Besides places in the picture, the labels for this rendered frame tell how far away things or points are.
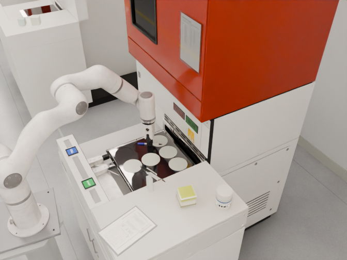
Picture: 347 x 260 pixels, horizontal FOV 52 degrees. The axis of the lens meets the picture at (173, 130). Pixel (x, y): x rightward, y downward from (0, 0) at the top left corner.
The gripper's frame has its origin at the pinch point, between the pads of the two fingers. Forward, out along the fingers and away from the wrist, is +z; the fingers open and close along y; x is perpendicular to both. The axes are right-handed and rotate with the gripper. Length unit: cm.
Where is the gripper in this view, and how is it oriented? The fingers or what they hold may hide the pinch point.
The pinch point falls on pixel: (150, 141)
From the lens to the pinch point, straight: 198.8
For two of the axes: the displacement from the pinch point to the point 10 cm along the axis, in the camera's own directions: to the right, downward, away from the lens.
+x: -10.0, -0.3, 0.6
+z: 0.1, 7.7, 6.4
